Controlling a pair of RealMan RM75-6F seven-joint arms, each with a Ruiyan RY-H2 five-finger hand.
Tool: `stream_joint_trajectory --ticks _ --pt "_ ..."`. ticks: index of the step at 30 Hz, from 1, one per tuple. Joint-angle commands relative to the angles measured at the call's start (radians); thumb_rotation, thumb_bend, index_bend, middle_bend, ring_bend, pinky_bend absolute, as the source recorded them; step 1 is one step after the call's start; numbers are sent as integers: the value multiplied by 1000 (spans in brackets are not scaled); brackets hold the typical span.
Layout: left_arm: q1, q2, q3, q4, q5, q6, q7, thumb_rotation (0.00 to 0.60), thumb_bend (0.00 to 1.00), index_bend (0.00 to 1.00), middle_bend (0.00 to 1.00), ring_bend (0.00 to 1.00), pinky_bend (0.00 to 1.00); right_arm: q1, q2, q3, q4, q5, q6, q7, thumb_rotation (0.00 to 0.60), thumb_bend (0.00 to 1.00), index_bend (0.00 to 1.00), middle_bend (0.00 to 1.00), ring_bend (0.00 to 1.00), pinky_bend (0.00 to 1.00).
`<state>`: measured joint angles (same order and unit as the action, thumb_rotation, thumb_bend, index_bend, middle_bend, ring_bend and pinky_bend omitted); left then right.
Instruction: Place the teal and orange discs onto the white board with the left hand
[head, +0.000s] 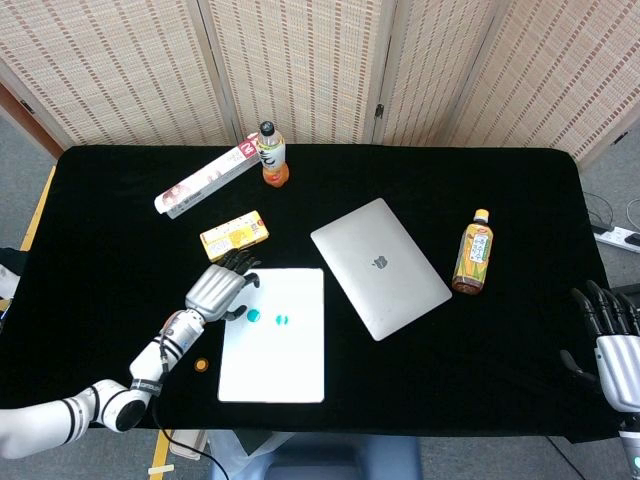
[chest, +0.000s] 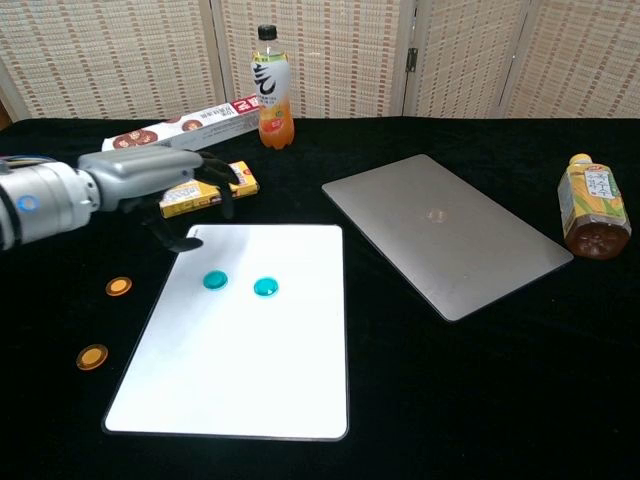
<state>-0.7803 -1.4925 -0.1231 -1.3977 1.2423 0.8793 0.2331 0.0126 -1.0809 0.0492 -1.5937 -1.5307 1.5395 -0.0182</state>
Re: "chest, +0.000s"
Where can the woven folding screen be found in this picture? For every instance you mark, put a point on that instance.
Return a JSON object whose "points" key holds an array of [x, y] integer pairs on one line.
{"points": [[125, 50]]}

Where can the teal disc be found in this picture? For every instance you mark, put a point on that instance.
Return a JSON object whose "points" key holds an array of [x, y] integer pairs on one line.
{"points": [[215, 280], [266, 286]]}

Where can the white board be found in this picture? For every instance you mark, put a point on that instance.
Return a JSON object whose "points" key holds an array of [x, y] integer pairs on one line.
{"points": [[250, 360]]}

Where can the black tablecloth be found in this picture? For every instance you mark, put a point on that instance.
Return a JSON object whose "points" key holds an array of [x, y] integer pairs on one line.
{"points": [[450, 390]]}

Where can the tea bottle yellow cap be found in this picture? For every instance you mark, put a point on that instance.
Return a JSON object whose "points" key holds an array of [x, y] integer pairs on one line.
{"points": [[595, 210]]}

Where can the orange disc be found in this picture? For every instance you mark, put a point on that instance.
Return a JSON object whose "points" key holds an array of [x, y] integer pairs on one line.
{"points": [[92, 357], [118, 287]]}

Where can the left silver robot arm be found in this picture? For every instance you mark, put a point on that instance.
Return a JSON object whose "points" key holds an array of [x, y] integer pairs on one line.
{"points": [[45, 200]]}

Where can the long white cookie box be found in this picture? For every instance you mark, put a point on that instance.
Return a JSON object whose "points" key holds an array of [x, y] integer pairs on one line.
{"points": [[200, 127]]}

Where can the orange drink bottle black cap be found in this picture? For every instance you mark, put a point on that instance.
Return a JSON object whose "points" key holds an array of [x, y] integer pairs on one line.
{"points": [[272, 90]]}

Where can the silver laptop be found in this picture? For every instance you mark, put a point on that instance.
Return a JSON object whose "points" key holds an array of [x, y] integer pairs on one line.
{"points": [[450, 250]]}

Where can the yellow snack box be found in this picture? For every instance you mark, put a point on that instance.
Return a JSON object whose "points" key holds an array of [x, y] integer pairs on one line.
{"points": [[190, 197]]}

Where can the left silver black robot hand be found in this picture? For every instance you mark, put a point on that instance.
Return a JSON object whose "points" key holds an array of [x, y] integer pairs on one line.
{"points": [[140, 172]]}

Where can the black screen hinge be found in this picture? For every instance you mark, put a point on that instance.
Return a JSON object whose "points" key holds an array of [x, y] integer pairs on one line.
{"points": [[411, 59]]}

